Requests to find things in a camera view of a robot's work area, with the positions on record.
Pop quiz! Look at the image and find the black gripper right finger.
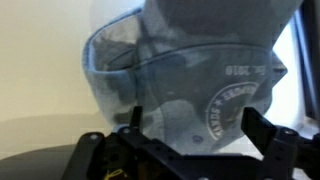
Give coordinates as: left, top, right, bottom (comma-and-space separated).
241, 107, 320, 180

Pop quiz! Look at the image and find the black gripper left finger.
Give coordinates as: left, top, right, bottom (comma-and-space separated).
62, 106, 180, 180

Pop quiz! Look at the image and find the grey denim baseball cap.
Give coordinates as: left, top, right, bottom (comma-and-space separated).
83, 0, 303, 154

